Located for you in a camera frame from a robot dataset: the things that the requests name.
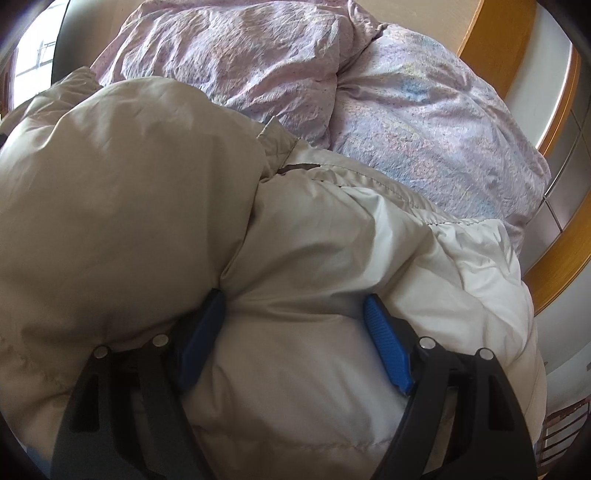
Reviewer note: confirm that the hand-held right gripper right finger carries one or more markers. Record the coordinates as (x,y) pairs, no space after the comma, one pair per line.
(388,346)

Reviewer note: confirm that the beige puffer jacket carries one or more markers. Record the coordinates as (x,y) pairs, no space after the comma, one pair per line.
(138,207)

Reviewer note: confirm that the flat television screen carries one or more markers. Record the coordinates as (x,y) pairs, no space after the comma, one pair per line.
(69,37)

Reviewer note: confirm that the pink floral duvet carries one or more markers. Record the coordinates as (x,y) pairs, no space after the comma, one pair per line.
(392,129)

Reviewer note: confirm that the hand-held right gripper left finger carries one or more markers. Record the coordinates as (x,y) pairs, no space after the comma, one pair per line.
(203,332)

